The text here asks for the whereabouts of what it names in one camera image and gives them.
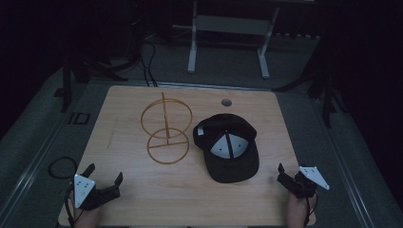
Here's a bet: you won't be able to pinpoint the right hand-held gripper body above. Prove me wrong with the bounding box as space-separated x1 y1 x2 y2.
277 165 331 200

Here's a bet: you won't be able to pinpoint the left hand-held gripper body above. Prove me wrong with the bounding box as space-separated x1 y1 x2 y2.
73 173 122 212

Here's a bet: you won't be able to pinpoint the black baseball cap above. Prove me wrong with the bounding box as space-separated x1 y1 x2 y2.
192 112 260 184

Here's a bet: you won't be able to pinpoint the gold wire hat stand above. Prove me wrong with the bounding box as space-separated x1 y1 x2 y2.
140 91 194 165

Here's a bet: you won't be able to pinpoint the person's left hand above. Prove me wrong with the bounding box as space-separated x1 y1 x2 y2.
69 199 102 228

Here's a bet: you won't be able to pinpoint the person's right hand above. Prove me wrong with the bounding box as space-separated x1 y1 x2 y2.
286 191 318 228

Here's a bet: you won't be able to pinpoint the black tripod stand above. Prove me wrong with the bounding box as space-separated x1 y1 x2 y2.
272 41 350 129
52 47 129 114

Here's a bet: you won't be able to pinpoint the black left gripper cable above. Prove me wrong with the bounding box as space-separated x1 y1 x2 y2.
48 156 84 228

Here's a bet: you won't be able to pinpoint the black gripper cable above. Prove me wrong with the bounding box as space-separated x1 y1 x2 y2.
302 195 317 228
48 156 84 228

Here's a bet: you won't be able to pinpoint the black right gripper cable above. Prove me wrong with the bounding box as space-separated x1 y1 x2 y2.
302 195 317 228

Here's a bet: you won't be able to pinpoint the black rectangular floor bracket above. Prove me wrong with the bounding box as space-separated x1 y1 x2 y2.
67 111 91 125

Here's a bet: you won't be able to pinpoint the black floor cables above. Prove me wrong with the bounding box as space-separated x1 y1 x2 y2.
126 3 159 87

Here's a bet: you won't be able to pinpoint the white metal desk frame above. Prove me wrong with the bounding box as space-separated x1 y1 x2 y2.
172 0 317 81

